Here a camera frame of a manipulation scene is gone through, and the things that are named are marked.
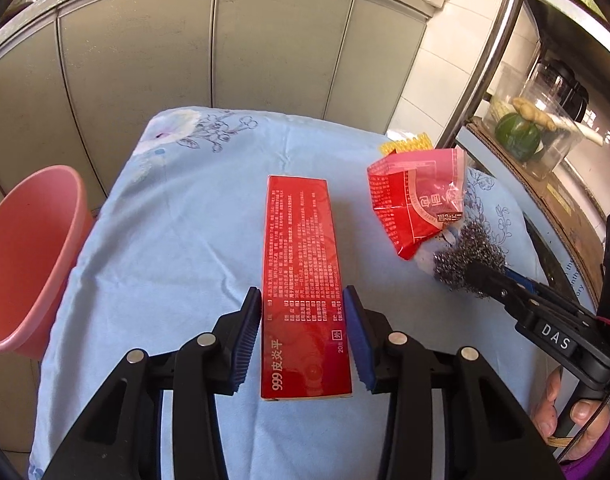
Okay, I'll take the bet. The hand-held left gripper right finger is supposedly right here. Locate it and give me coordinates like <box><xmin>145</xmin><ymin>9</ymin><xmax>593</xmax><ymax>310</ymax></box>
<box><xmin>342</xmin><ymin>285</ymin><xmax>560</xmax><ymax>480</ymax></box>

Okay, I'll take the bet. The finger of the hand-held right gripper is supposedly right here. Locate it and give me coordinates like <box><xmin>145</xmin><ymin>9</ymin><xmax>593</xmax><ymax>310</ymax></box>
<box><xmin>465</xmin><ymin>260</ymin><xmax>538</xmax><ymax>322</ymax></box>
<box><xmin>502</xmin><ymin>267</ymin><xmax>588</xmax><ymax>317</ymax></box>

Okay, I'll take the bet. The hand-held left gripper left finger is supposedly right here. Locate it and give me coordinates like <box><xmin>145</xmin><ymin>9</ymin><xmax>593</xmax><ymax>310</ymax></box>
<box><xmin>42</xmin><ymin>286</ymin><xmax>263</xmax><ymax>480</ymax></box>

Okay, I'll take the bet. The steel wool scourer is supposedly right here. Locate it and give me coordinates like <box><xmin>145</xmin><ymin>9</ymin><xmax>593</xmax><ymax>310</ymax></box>
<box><xmin>431</xmin><ymin>225</ymin><xmax>508</xmax><ymax>301</ymax></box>

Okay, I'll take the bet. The red cardboard box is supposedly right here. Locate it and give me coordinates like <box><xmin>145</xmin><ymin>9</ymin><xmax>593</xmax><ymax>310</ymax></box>
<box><xmin>261</xmin><ymin>175</ymin><xmax>353</xmax><ymax>402</ymax></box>

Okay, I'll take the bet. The red snack packet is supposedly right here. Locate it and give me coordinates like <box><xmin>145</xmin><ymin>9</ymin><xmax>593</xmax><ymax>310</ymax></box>
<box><xmin>367</xmin><ymin>147</ymin><xmax>466</xmax><ymax>261</ymax></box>

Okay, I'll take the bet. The yellow foam net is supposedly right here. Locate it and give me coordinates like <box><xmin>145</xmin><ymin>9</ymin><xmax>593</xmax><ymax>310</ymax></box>
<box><xmin>380</xmin><ymin>132</ymin><xmax>432</xmax><ymax>155</ymax></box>

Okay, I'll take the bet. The pink plastic bucket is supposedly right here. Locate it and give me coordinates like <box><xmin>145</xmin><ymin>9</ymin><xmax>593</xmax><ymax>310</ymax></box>
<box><xmin>0</xmin><ymin>165</ymin><xmax>93</xmax><ymax>361</ymax></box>

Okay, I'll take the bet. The person's right hand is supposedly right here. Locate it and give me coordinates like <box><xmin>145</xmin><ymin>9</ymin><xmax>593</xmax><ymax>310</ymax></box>
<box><xmin>530</xmin><ymin>367</ymin><xmax>610</xmax><ymax>461</ymax></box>

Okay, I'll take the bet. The blue floral tablecloth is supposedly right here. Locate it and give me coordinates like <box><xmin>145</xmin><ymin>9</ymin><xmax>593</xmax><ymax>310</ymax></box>
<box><xmin>27</xmin><ymin>106</ymin><xmax>600</xmax><ymax>480</ymax></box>

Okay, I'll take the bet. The clear plastic jar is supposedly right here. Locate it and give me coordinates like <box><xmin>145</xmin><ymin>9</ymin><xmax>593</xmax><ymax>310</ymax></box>
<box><xmin>487</xmin><ymin>62</ymin><xmax>580</xmax><ymax>181</ymax></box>

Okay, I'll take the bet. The white vegetable stalk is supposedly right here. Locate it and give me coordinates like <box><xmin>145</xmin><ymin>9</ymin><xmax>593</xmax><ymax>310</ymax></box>
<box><xmin>550</xmin><ymin>112</ymin><xmax>606</xmax><ymax>146</ymax></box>

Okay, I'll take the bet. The ginger root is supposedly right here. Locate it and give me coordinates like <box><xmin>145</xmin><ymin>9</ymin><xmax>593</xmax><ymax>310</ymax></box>
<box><xmin>512</xmin><ymin>97</ymin><xmax>556</xmax><ymax>131</ymax></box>

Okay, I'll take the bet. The metal shelf rack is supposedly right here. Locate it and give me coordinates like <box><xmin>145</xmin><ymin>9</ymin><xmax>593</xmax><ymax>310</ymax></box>
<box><xmin>435</xmin><ymin>0</ymin><xmax>610</xmax><ymax>311</ymax></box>

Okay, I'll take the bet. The grey kitchen cabinet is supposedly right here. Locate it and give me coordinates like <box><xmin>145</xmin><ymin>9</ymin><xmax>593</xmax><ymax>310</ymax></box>
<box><xmin>0</xmin><ymin>0</ymin><xmax>448</xmax><ymax>221</ymax></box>

